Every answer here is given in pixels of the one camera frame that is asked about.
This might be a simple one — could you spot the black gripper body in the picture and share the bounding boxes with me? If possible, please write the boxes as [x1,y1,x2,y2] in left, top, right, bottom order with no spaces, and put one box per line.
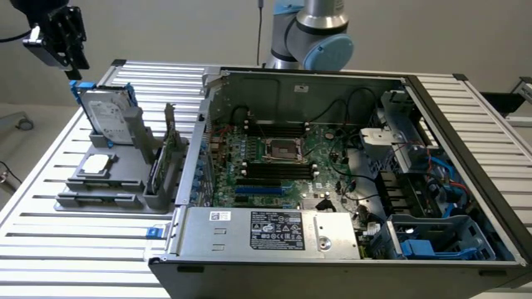
[42,6,90,72]

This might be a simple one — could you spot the blue disk bay latch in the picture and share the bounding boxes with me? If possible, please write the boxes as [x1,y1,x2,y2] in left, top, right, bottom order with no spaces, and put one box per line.
[399,239,437,257]

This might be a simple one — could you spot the grey blue disk bay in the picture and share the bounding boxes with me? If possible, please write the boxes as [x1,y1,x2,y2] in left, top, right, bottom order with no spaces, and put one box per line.
[386,212,502,261]

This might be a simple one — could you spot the grey stand with castor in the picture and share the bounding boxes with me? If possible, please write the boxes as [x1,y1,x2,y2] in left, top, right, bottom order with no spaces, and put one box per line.
[0,110,34,131]

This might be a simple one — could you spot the silver CPU chip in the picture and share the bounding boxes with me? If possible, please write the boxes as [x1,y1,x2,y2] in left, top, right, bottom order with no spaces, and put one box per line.
[81,154,114,174]

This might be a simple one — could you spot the green graphics card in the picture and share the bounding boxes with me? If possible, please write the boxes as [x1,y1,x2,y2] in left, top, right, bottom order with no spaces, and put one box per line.
[149,102,181,194]

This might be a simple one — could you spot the RAM stick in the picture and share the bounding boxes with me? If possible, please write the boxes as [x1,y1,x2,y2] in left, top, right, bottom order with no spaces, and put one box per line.
[62,193,135,202]
[81,178,142,186]

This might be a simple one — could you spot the grey parts rack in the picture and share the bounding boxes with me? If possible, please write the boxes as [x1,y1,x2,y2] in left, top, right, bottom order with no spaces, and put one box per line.
[54,102,191,216]

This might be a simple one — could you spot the black RAM slot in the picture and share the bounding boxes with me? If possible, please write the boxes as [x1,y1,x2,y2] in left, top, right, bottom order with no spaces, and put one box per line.
[246,127,311,133]
[246,123,311,130]
[245,160,317,167]
[243,169,319,176]
[243,173,321,181]
[246,119,310,125]
[245,164,318,171]

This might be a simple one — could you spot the CPU socket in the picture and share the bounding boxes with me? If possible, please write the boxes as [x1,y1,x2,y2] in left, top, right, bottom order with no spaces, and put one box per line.
[259,136,310,163]

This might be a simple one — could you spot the long black expansion slot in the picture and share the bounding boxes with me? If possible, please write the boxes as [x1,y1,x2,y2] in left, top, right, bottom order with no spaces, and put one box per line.
[235,178,283,188]

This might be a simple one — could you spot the blue expansion slot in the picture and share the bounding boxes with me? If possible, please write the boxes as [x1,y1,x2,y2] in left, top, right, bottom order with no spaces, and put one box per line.
[234,186,285,196]

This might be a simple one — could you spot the green motherboard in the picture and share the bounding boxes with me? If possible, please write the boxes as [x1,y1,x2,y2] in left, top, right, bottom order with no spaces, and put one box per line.
[205,122,378,221]

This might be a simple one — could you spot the silver power supply unit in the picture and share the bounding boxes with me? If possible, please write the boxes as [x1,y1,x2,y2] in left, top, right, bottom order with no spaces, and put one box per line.
[174,206,363,261]

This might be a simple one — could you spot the grey metal drive cage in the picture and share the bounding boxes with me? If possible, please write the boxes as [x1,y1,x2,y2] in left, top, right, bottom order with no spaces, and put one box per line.
[377,89,437,175]

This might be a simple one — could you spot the black open PC case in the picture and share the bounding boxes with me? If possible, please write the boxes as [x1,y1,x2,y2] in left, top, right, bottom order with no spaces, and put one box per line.
[147,66,532,293]

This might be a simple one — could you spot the silver black wrist camera box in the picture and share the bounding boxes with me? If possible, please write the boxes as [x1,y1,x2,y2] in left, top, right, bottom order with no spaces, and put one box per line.
[22,26,71,68]

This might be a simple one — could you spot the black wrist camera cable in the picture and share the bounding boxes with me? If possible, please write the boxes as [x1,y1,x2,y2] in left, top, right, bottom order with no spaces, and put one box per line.
[0,28,34,44]

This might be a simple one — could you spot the hard disk with blue bracket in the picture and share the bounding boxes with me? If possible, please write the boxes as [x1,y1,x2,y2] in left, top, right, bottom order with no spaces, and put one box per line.
[69,80,141,149]

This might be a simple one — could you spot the black floor cable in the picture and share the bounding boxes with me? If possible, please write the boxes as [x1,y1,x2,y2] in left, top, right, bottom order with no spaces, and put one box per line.
[0,161,23,189]

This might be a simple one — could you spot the short black wire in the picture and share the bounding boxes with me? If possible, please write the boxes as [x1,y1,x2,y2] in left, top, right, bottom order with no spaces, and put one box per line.
[230,105,251,123]

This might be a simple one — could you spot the thin grey hanging cable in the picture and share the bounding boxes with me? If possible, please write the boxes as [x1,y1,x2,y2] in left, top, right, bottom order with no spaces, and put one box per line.
[257,0,269,68]

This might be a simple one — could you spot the long looped black wire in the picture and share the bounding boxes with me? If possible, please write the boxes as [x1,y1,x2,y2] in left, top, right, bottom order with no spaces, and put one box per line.
[310,87,379,126]

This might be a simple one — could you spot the black curved power wire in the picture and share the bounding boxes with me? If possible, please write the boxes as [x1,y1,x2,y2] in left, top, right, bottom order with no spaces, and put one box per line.
[343,173,393,201]

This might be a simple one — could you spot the thin red wire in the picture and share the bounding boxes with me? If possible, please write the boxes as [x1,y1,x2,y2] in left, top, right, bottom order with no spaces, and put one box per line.
[390,141,434,154]

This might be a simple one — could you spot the blue SATA wire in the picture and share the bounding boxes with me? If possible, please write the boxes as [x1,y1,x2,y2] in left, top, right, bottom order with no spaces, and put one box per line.
[427,151,474,217]

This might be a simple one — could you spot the aluminium frame with black bracket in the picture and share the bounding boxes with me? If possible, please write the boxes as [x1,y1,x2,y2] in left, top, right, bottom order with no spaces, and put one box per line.
[479,75,532,127]

